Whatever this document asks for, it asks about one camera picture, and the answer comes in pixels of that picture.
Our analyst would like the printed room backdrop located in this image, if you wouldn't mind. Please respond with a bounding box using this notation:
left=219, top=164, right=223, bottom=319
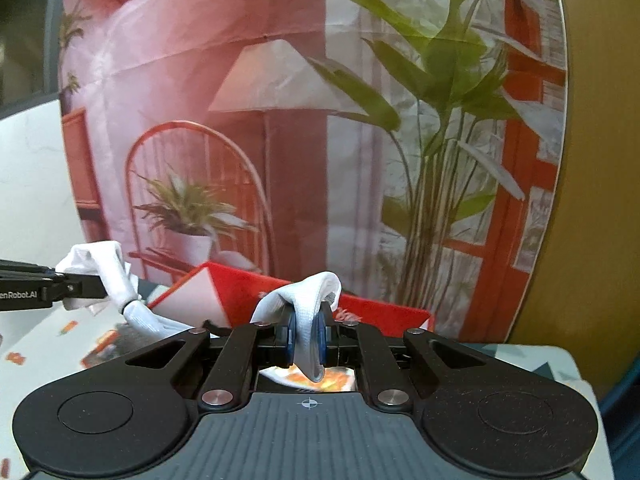
left=58, top=0, right=566, bottom=342

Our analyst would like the patterned tablecloth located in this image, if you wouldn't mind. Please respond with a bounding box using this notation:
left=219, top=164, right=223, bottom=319
left=1, top=278, right=596, bottom=479

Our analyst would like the red strawberry cardboard box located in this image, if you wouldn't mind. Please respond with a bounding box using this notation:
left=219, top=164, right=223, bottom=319
left=150, top=262, right=435, bottom=337

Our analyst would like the white sock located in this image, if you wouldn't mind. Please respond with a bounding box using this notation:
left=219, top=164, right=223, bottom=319
left=55, top=240, right=342, bottom=382

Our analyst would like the orange snack packet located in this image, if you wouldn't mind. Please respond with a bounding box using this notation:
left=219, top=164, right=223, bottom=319
left=260, top=365, right=357, bottom=392

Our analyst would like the blue curtain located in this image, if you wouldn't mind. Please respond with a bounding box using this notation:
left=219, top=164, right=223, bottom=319
left=600, top=362, right=640, bottom=480

